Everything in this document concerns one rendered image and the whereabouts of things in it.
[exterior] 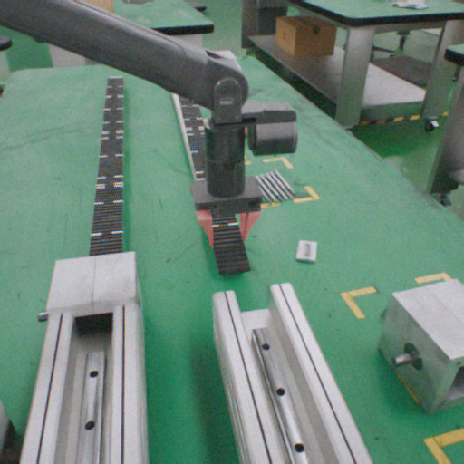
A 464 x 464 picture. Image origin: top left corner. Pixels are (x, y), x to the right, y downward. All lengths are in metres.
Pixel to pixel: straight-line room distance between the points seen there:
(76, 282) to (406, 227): 0.57
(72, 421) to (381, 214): 0.63
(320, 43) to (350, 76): 1.39
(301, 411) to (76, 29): 0.48
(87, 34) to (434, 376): 0.54
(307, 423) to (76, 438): 0.23
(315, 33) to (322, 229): 3.62
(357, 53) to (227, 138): 2.45
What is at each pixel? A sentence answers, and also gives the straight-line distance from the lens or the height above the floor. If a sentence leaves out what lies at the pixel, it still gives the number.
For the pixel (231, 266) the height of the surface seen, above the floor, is 0.80.
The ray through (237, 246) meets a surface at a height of 0.81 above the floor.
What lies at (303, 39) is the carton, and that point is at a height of 0.37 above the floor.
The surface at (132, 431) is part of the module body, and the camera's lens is 0.44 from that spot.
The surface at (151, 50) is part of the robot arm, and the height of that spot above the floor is 1.11.
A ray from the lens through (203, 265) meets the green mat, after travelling 0.73.
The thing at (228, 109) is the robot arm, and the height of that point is 1.04.
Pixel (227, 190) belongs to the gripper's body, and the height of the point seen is 0.92.
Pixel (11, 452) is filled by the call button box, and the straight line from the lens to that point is 0.54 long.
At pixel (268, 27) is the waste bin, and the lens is 5.51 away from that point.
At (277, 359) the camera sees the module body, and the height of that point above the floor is 0.84.
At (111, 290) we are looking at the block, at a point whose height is 0.87.
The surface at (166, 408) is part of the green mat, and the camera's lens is 0.55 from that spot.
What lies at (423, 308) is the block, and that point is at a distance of 0.56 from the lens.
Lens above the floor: 1.24
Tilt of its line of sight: 35 degrees down
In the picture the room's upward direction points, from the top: straight up
